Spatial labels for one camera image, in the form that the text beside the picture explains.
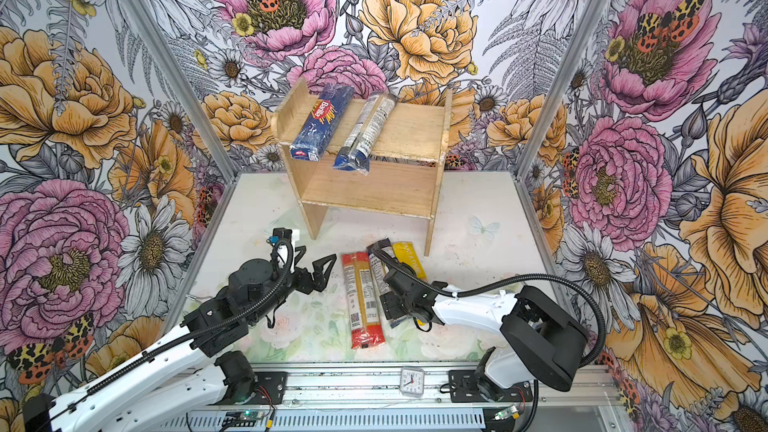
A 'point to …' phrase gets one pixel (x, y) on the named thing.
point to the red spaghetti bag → (366, 326)
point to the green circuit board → (242, 419)
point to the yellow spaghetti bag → (406, 253)
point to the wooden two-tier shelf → (405, 169)
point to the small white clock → (412, 382)
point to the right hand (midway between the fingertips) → (397, 309)
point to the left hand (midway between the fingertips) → (319, 261)
